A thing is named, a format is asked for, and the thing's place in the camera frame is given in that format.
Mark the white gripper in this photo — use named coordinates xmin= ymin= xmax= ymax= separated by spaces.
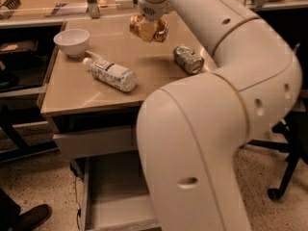
xmin=138 ymin=0 xmax=169 ymax=42

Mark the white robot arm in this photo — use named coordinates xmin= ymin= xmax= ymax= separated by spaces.
xmin=137 ymin=0 xmax=302 ymax=231

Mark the green and silver can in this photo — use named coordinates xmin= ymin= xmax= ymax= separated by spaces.
xmin=173 ymin=44 xmax=204 ymax=74

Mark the grey drawer cabinet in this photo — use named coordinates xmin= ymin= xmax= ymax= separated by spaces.
xmin=37 ymin=12 xmax=219 ymax=231

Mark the closed upper drawer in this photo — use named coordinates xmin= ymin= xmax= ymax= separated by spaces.
xmin=53 ymin=125 xmax=137 ymax=159

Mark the open middle drawer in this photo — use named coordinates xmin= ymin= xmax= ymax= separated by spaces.
xmin=81 ymin=151 xmax=162 ymax=231

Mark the clear plastic water bottle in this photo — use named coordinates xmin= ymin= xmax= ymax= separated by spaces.
xmin=83 ymin=58 xmax=137 ymax=92

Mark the white bowl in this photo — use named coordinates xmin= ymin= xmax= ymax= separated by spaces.
xmin=53 ymin=29 xmax=90 ymax=58

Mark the purple and white booklet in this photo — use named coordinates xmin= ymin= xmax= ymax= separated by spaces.
xmin=51 ymin=3 xmax=89 ymax=16

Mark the black coil spring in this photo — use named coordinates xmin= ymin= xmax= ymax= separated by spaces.
xmin=0 ymin=0 xmax=21 ymax=19

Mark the black office chair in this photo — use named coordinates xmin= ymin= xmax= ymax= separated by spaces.
xmin=248 ymin=41 xmax=308 ymax=201

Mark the brown shoe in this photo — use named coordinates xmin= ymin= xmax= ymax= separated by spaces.
xmin=13 ymin=204 xmax=52 ymax=231

